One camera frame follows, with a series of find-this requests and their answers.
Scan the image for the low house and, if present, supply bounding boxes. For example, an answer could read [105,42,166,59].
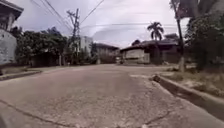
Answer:
[93,42,121,65]

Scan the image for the grey concrete road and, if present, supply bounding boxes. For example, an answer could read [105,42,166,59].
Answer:
[0,63,224,128]

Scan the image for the house with dark roof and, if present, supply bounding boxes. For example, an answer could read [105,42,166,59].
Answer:
[119,33,183,65]

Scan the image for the utility pole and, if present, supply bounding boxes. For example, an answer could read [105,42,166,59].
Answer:
[66,8,82,65]

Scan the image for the palm tree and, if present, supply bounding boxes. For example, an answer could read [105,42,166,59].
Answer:
[146,21,165,64]

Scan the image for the group of trees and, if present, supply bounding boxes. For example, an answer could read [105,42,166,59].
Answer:
[173,0,224,73]
[9,26,73,67]

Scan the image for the concrete kerb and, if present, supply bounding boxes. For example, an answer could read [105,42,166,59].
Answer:
[152,73,224,122]
[0,69,43,82]

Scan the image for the dirt verge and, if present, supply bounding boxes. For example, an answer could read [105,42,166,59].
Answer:
[159,67,224,98]

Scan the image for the overhead wires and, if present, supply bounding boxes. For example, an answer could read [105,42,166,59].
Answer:
[29,0,181,34]

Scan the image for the building with white wall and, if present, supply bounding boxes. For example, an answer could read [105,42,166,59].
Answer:
[0,0,25,68]

